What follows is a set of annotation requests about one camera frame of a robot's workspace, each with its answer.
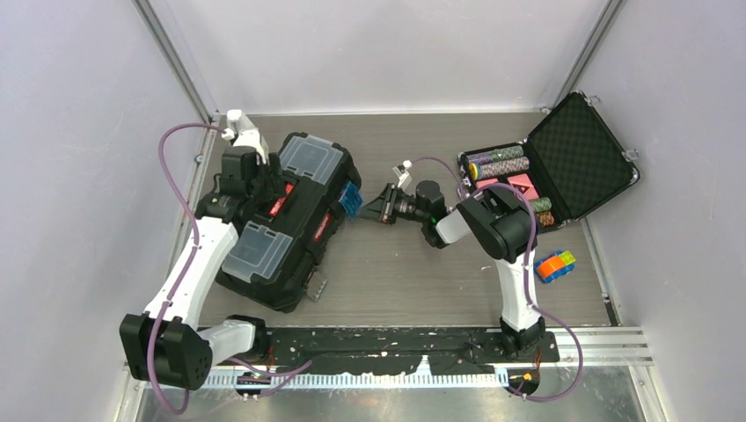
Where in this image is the white metronome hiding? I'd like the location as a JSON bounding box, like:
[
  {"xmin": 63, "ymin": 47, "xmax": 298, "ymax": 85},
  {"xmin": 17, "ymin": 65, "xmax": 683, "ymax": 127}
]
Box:
[{"xmin": 226, "ymin": 109, "xmax": 254, "ymax": 135}]

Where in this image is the poker chip row green red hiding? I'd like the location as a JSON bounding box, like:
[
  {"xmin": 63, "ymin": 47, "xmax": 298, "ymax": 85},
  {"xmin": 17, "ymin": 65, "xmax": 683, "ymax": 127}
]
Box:
[{"xmin": 530, "ymin": 197, "xmax": 552, "ymax": 213}]

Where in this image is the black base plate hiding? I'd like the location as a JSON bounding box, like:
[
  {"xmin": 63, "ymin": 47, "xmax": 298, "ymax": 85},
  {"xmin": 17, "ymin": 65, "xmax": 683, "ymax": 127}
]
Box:
[{"xmin": 253, "ymin": 326, "xmax": 560, "ymax": 375}]

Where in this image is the blue orange small object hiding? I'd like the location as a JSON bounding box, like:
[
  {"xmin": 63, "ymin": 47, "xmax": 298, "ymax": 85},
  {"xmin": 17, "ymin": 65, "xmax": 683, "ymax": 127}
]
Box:
[{"xmin": 534, "ymin": 251, "xmax": 576, "ymax": 284}]

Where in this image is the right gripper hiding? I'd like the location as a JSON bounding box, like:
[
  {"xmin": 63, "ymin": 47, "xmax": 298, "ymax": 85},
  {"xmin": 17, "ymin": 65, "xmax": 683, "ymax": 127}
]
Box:
[{"xmin": 355, "ymin": 184, "xmax": 428, "ymax": 226}]

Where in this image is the poker chip row orange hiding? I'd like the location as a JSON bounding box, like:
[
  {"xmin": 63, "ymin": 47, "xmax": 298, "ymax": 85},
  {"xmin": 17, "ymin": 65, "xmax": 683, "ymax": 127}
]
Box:
[{"xmin": 537, "ymin": 211, "xmax": 556, "ymax": 228}]

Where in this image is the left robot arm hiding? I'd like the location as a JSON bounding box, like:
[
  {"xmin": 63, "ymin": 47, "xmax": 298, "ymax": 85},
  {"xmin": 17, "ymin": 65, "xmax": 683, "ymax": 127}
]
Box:
[{"xmin": 119, "ymin": 190, "xmax": 270, "ymax": 391}]

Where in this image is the poker chip row top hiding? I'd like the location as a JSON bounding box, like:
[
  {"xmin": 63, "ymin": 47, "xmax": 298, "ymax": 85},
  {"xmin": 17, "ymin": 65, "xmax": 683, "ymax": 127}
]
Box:
[{"xmin": 466, "ymin": 145, "xmax": 524, "ymax": 165}]

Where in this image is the black plastic toolbox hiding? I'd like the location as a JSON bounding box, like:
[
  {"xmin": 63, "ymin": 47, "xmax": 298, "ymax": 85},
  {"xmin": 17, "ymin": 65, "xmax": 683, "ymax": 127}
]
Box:
[{"xmin": 199, "ymin": 132, "xmax": 362, "ymax": 313}]

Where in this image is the pink card deck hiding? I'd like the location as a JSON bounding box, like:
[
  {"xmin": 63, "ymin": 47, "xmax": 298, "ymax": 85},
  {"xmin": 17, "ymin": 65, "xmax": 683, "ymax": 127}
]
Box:
[{"xmin": 476, "ymin": 178, "xmax": 500, "ymax": 189}]

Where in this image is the black aluminium poker chip case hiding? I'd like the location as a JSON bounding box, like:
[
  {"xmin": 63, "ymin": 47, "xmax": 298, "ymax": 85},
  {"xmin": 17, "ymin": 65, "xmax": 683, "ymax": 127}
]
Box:
[{"xmin": 457, "ymin": 91, "xmax": 640, "ymax": 232}]

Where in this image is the red card deck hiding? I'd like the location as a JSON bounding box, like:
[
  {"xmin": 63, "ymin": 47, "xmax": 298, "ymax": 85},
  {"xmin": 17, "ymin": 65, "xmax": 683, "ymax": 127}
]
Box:
[{"xmin": 507, "ymin": 173, "xmax": 540, "ymax": 200}]

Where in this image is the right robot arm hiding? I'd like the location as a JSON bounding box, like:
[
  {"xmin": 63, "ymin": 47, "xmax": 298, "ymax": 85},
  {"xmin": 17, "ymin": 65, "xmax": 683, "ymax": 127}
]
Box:
[{"xmin": 358, "ymin": 180, "xmax": 545, "ymax": 361}]

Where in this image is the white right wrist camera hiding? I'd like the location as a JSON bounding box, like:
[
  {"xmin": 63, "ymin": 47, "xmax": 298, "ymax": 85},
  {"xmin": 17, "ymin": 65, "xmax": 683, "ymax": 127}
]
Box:
[{"xmin": 392, "ymin": 160, "xmax": 413, "ymax": 190}]

